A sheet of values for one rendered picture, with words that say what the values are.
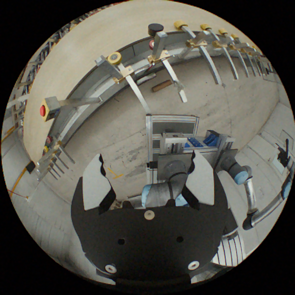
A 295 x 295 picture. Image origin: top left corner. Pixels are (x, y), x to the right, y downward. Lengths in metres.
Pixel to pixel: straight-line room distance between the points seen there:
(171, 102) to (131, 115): 0.69
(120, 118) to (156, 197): 1.33
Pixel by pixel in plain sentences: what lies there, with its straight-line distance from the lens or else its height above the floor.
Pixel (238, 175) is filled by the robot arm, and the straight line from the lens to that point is 0.74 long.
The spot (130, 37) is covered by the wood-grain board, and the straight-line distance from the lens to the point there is 0.70.
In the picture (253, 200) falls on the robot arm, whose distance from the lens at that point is 0.90.
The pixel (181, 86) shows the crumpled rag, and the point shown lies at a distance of 0.61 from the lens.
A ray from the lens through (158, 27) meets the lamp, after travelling 0.45.
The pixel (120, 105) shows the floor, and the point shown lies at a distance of 1.48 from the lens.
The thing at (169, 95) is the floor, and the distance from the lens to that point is 1.48.
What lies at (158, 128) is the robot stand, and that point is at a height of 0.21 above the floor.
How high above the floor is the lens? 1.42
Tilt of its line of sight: 60 degrees down
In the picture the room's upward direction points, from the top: 176 degrees clockwise
